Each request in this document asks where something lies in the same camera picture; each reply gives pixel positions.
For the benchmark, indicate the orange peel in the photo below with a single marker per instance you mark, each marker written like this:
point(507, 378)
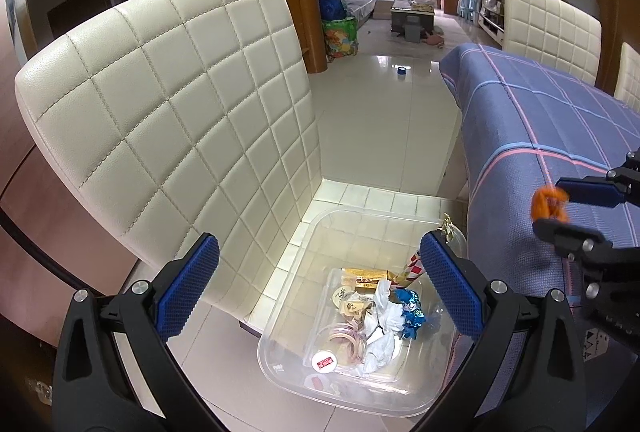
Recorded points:
point(547, 204)

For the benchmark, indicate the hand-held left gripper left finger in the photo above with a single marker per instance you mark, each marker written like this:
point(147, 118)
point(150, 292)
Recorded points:
point(187, 287)

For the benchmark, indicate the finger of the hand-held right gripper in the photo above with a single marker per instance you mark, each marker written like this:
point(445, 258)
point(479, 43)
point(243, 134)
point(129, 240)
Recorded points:
point(590, 192)
point(560, 232)

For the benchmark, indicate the yellow white snack wrapper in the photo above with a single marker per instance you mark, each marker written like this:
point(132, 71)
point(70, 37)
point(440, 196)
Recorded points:
point(354, 309)

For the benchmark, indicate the clear plastic bin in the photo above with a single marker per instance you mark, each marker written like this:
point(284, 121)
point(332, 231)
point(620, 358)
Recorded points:
point(350, 237)

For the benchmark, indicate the stack of clear plastic cups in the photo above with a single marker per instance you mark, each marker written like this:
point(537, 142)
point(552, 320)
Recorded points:
point(345, 337)

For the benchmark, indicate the cream quilted chair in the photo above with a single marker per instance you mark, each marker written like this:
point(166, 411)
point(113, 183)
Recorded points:
point(175, 111)
point(550, 26)
point(630, 76)

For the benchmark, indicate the blue foil wrapper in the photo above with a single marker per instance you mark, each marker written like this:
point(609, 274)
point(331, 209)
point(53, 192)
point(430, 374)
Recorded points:
point(410, 307)

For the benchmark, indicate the blue plaid tablecloth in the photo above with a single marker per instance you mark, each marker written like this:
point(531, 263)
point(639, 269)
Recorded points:
point(525, 136)

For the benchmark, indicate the dark coffee table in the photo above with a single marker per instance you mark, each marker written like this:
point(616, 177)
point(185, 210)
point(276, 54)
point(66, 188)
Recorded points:
point(412, 14)

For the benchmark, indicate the gold ribbon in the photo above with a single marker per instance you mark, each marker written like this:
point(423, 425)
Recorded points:
point(447, 227)

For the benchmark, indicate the blue bag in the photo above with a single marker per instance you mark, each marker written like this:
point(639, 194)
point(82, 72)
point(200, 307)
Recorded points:
point(332, 4)

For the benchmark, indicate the red white striped wrapper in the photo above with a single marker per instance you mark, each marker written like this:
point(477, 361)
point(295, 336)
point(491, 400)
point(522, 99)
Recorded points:
point(412, 269)

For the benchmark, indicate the colourful printed bag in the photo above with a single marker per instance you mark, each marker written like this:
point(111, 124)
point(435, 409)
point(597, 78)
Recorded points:
point(340, 39)

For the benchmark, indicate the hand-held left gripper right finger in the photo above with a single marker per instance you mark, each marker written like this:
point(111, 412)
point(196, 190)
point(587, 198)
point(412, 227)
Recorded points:
point(450, 287)

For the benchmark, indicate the gold round label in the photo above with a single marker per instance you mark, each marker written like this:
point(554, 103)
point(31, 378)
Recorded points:
point(342, 297)

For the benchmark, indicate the yellow box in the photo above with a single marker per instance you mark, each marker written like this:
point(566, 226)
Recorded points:
point(365, 279)

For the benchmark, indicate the grey waste bin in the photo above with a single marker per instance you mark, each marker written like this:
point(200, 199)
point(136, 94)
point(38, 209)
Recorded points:
point(413, 31)

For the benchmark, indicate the white tissue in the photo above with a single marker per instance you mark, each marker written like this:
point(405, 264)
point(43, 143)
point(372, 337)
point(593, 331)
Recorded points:
point(382, 342)

